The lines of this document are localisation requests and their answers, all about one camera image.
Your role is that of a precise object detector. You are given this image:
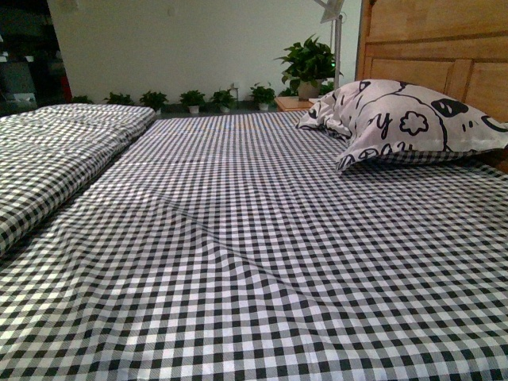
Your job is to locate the wooden bed headboard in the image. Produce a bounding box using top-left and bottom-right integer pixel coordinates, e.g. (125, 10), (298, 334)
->
(356, 1), (507, 121)

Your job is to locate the white floor lamp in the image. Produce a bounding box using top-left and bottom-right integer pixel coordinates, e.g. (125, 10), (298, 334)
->
(314, 0), (344, 90)

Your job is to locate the small potted plant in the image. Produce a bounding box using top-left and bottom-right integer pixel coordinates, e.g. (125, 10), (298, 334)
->
(251, 83), (275, 111)
(104, 92), (135, 106)
(71, 95), (94, 104)
(210, 90), (236, 114)
(180, 90), (205, 115)
(140, 90), (167, 115)

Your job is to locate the black white gingham bedsheet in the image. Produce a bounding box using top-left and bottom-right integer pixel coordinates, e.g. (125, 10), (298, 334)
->
(1, 113), (507, 380)

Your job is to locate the folded gingham quilt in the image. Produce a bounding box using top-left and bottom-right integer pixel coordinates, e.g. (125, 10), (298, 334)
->
(1, 104), (156, 253)

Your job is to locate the small wooden side table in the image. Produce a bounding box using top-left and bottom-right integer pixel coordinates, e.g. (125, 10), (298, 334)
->
(275, 96), (314, 112)

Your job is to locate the cartoon print pillow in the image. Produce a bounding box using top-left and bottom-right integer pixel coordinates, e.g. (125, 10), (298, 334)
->
(297, 79), (507, 172)

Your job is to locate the large potted green plant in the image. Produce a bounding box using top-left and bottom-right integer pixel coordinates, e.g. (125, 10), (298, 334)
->
(277, 35), (337, 100)

